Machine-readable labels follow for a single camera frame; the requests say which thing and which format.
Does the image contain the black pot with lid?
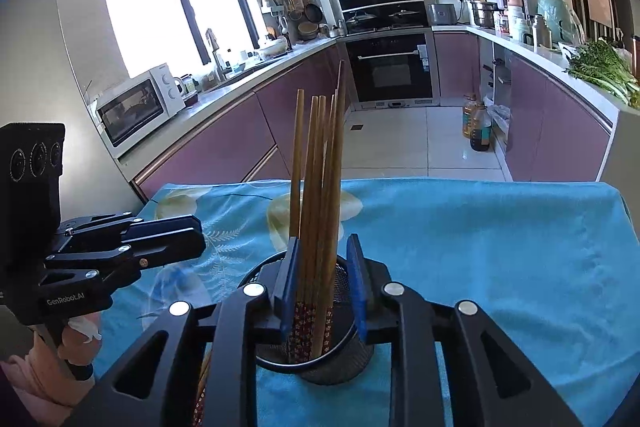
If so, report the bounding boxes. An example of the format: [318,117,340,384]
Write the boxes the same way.
[389,8,423,26]
[346,9,378,30]

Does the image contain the steel flask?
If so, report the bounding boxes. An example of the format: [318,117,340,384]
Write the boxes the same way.
[531,14,552,49]

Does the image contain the green leafy vegetables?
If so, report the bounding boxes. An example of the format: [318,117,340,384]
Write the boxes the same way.
[564,38,640,108]

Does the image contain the yellow oil bottle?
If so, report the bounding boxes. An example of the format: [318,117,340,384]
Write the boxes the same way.
[462,94,488,138]

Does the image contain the blue floral tablecloth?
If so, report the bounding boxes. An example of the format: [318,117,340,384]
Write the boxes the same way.
[92,177,640,427]

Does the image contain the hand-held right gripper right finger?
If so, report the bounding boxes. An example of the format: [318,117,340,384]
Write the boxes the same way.
[346,234,583,427]

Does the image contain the narrow pink base cabinet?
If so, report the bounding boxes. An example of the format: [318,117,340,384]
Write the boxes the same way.
[432,32,481,100]

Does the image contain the dark framed window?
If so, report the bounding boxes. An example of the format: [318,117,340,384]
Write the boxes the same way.
[97,0,261,80]

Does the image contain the white jug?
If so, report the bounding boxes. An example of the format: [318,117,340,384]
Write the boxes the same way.
[507,7,533,42]

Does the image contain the white plastic bag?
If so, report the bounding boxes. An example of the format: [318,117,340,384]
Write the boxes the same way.
[487,103,512,142]

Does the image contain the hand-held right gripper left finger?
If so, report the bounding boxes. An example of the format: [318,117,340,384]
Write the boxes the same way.
[62,236,301,427]

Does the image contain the mint green appliance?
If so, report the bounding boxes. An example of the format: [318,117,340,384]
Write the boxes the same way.
[537,0,581,45]

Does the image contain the steel kitchen faucet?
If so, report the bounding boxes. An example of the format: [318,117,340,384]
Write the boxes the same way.
[206,28,226,80]

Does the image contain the black mesh cup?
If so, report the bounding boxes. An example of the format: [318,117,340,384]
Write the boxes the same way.
[237,254,376,385]

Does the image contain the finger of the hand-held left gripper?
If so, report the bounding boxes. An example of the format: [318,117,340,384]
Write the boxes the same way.
[47,232,207,280]
[57,214,203,249]

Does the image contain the person's left hand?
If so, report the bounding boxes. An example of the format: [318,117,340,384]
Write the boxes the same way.
[56,314,104,380]

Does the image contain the silver toaster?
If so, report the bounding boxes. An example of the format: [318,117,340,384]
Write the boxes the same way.
[430,3,458,26]

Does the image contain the white kitchen countertop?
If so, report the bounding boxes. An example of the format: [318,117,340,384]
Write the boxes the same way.
[82,24,640,128]

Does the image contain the white microwave oven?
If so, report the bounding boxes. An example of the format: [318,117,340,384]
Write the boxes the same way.
[95,63,187,159]

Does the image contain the black built-in oven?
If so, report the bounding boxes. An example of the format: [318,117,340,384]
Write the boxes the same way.
[345,32,435,105]

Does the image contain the bunch of wooden chopsticks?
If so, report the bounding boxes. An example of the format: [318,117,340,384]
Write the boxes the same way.
[192,89,346,427]

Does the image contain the white mixing bowl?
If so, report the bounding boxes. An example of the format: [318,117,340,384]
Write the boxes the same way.
[255,38,290,60]

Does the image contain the long pink base cabinet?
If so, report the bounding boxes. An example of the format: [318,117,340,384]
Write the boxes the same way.
[132,42,353,202]

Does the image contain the steel stockpot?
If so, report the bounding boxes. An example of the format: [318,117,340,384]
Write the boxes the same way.
[470,0,500,28]

